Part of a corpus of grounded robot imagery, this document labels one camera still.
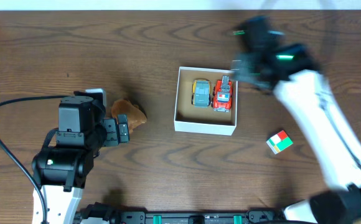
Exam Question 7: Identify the red toy fire truck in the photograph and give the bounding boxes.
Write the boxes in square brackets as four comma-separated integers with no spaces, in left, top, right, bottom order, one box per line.
[212,75,232,113]

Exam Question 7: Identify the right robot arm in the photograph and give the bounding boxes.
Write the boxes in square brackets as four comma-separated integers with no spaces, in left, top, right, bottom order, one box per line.
[233,16,361,223]

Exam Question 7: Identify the grey yellow toy car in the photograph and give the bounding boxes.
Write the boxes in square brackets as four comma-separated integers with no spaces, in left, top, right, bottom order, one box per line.
[191,79,211,108]

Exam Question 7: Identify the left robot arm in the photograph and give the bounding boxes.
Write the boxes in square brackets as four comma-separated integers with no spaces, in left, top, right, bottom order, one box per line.
[32,88,129,223]

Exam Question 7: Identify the colourful puzzle cube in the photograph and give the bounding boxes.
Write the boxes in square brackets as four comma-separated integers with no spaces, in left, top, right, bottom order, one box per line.
[266,130,293,154]

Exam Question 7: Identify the brown plush toy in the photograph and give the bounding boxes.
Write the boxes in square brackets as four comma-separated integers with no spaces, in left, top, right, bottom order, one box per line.
[111,99,147,134]

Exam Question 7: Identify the white cardboard box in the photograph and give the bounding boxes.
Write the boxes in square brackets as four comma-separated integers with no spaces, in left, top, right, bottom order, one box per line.
[174,67,238,136]

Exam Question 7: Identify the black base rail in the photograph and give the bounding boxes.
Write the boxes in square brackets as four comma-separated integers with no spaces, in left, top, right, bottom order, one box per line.
[74,202,290,224]

